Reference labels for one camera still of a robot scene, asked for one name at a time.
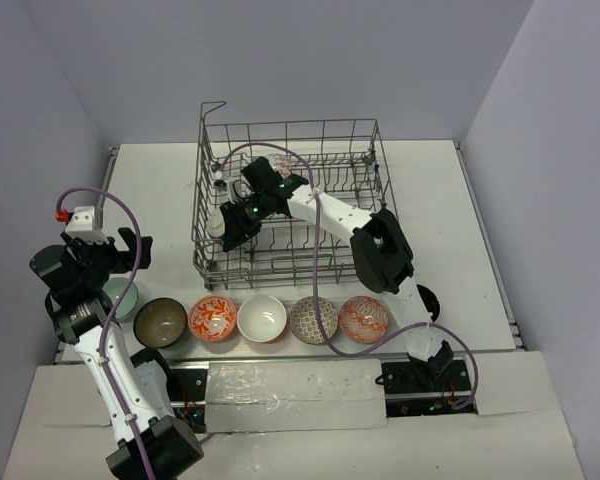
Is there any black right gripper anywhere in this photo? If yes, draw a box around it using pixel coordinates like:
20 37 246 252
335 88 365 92
221 192 272 253

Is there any blue triangle pattern bowl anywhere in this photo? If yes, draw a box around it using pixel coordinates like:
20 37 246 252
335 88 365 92
206 208 225 239

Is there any white bowl red diamond pattern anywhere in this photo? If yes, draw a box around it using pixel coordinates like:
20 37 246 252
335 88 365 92
266 154 292 178

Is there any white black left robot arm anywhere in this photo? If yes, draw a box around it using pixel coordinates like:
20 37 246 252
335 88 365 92
29 227 204 479

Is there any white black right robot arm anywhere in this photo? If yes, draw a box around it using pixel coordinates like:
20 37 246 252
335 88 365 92
207 157 453 391

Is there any pale green bowl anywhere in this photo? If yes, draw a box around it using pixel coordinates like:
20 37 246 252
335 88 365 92
103 278 139 321

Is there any dark bowl beige inside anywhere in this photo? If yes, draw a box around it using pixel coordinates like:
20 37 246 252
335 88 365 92
133 297 187 349

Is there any plain white bowl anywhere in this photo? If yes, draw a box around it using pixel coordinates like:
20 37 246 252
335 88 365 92
237 295 287 343

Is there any orange floral pattern bowl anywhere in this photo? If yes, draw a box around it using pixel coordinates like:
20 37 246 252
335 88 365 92
188 295 237 343

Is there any grey geometric pattern bowl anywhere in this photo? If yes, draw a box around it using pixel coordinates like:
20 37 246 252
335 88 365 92
289 296 338 345

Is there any orange diamond pattern bowl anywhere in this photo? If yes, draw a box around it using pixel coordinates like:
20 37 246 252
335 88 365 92
338 296 389 344

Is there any grey taped cover panel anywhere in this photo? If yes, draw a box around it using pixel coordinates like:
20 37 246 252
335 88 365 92
205 359 387 433

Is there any black bowl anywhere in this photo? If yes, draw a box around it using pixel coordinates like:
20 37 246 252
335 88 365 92
417 284 441 322

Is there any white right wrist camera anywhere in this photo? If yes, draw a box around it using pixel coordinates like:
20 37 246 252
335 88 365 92
213 171 245 203

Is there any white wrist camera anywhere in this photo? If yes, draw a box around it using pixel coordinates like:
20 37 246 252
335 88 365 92
213 171 245 203
55 206 107 244

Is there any grey wire dish rack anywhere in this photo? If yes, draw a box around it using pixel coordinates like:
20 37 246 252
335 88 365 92
191 101 414 293

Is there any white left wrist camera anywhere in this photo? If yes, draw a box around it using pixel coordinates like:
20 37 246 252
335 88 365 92
55 206 107 244

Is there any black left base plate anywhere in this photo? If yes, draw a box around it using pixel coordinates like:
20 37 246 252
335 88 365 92
167 364 209 434

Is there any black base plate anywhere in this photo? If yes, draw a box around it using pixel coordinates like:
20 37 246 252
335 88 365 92
375 359 477 418
167 364 209 434

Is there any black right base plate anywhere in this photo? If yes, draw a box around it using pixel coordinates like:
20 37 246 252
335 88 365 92
375 359 477 418

